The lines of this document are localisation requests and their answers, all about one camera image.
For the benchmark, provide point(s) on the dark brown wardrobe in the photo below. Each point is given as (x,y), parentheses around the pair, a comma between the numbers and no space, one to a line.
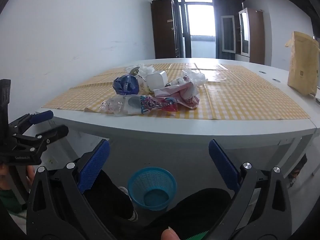
(165,27)

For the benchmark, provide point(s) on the blue bag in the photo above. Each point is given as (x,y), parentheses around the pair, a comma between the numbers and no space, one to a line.
(125,85)

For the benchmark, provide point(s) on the white crumpled plastic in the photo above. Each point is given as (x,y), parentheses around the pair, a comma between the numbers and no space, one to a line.
(146,70)

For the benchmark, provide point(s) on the dark green foil wrapper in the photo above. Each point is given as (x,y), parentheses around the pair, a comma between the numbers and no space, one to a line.
(135,70)

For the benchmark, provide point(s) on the brown padded envelope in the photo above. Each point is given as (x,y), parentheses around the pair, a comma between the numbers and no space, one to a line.
(302,65)

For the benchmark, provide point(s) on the yellow checkered tablecloth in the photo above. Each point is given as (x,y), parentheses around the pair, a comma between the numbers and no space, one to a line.
(237,100)

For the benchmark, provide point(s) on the glass balcony door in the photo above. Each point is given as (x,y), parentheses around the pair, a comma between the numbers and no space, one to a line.
(200,25)

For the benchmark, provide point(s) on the person's leg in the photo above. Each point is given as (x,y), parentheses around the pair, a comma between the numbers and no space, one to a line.
(107,200)
(195,215)

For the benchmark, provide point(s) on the white table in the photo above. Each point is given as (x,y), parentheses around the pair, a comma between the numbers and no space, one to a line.
(175,130)

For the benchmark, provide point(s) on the person's right hand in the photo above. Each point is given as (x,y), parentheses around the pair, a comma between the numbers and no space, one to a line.
(170,233)

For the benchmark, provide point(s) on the colourful snack wrapper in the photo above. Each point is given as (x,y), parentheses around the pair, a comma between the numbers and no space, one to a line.
(160,103)

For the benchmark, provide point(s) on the brown cabinet with glass doors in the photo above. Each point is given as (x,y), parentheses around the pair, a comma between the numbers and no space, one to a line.
(257,37)

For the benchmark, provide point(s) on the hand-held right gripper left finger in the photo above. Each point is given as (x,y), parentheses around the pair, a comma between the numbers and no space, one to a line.
(95,165)

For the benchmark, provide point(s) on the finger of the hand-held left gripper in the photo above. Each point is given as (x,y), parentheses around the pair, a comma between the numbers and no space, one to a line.
(56,132)
(41,117)

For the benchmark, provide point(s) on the person's left hand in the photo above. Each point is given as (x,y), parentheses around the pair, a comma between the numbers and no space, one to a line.
(30,176)

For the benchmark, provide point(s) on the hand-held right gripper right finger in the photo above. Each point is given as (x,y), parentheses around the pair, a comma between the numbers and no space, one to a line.
(222,165)

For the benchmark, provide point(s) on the person's left leg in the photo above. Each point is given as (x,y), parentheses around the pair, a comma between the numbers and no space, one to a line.
(107,200)

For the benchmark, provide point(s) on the green zigzag-edged piece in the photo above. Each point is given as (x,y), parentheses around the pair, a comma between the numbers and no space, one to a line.
(198,236)

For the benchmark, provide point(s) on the pink white paper bag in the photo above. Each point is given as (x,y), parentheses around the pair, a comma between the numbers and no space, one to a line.
(180,92)

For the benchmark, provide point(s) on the white crumpled plastic bag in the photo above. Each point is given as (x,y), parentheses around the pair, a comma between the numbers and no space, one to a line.
(197,76)

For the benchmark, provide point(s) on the white shoe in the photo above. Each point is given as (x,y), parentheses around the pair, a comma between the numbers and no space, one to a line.
(124,190)

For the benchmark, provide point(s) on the blue plastic basket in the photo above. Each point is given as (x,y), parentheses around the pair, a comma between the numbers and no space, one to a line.
(150,187)

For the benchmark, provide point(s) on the clear plastic wrapper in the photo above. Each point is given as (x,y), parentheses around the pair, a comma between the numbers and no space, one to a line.
(117,105)

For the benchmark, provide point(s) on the person's right leg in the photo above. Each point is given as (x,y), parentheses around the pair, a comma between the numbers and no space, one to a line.
(195,215)

